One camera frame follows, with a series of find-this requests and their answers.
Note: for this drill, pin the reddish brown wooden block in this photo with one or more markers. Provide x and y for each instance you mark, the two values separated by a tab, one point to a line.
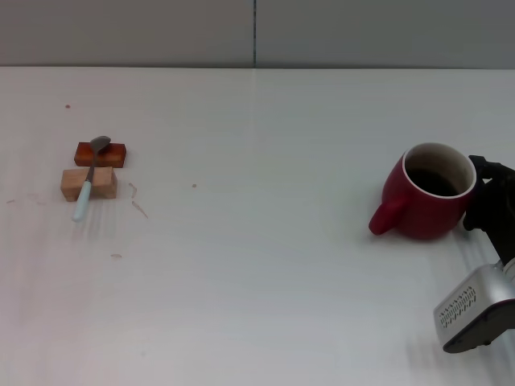
113	157

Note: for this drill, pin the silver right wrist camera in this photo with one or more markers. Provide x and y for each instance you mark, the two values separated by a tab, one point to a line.
475	305

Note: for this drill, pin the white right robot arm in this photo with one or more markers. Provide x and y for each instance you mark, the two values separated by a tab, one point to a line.
510	268

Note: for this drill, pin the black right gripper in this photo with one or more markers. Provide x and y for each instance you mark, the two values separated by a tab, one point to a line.
505	217

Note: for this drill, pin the red ceramic cup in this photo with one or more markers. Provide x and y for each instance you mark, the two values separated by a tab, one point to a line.
426	217

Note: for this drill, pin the light wooden block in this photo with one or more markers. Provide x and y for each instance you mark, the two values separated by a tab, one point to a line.
105	181

